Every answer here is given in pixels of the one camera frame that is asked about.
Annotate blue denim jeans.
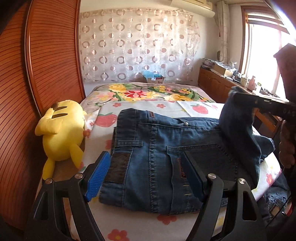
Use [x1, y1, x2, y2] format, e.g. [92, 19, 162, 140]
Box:
[263, 173, 290, 219]
[99, 87, 275, 215]

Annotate dark sleeved right forearm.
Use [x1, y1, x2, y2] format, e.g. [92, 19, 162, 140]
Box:
[273, 43, 296, 103]

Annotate person's right hand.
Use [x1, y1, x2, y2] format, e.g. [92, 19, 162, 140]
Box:
[279, 120, 295, 169]

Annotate pink bottle on cabinet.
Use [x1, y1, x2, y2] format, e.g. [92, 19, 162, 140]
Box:
[247, 76, 256, 91]

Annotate white cup on cabinet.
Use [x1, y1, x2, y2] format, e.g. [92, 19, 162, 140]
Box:
[240, 77, 248, 87]

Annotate white strawberry print blanket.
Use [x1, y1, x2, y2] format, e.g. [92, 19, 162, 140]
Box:
[34, 99, 283, 241]

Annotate yellow pikachu plush toy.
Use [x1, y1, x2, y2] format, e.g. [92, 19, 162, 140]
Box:
[35, 100, 86, 181]

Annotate wooden side cabinet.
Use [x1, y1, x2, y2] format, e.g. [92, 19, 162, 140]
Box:
[198, 67, 282, 138]

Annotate cardboard box on cabinet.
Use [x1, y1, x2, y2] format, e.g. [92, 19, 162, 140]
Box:
[213, 63, 236, 78]

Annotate floral bed cover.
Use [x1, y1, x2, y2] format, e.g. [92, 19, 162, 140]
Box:
[81, 82, 214, 113]

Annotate tissue box with blue pack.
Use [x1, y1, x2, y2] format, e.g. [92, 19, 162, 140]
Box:
[142, 70, 165, 84]

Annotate tied beige window curtain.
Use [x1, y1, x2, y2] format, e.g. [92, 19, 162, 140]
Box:
[217, 1, 230, 63]

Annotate circle pattern sheer curtain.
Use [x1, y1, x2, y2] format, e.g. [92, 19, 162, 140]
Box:
[79, 8, 200, 83]

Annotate window with wooden frame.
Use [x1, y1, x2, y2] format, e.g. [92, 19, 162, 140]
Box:
[240, 6, 295, 99]

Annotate white wall air conditioner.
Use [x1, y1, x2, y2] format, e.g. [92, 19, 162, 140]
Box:
[171, 0, 215, 18]

